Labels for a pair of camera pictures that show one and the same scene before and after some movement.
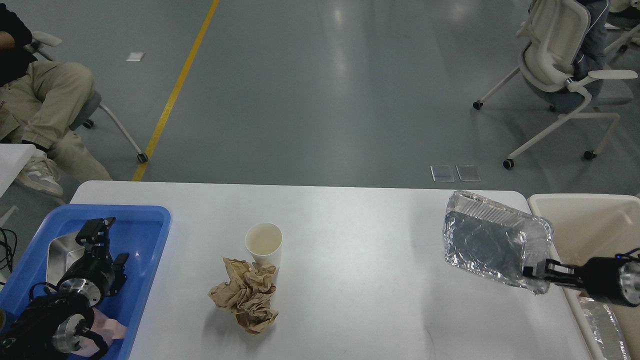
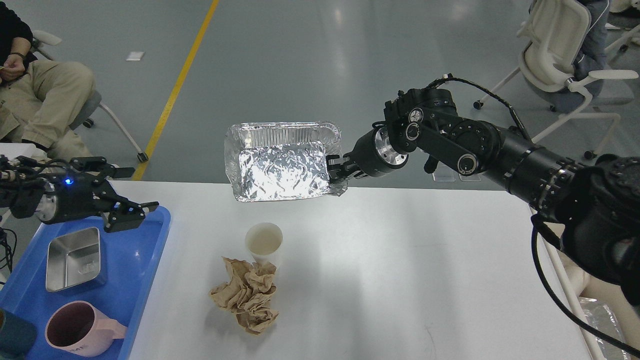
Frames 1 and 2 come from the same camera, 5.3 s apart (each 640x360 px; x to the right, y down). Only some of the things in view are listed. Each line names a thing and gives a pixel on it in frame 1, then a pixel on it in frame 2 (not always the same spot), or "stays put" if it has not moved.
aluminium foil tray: x=496 y=242 to x=278 y=160
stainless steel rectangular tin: x=62 y=251 stays put
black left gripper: x=91 y=276 to x=79 y=194
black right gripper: x=601 y=278 to x=374 y=153
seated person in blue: x=590 y=57 stays put
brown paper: x=248 y=294 stays put
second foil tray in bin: x=606 y=335 stays put
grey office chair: x=40 y=40 stays put
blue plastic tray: x=141 y=231 stays put
